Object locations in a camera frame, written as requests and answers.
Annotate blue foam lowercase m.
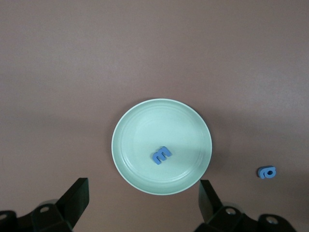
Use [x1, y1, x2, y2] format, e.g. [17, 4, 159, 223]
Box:
[152, 145, 173, 166]

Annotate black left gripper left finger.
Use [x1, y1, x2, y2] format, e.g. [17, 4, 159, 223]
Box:
[0, 178, 90, 232]

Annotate blue foam lowercase a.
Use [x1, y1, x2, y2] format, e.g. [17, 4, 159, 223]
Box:
[257, 165, 277, 180]

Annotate green plate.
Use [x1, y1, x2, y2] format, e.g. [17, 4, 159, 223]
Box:
[111, 98, 213, 196]

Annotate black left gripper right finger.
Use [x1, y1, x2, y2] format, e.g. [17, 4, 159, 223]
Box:
[194, 180, 294, 232]

